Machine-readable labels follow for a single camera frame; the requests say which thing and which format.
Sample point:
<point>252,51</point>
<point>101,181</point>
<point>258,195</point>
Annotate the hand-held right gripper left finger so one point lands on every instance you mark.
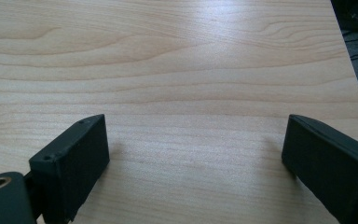
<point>71,161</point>

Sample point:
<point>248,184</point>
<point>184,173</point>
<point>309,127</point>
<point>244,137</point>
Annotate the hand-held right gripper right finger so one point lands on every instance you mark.
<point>329,161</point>

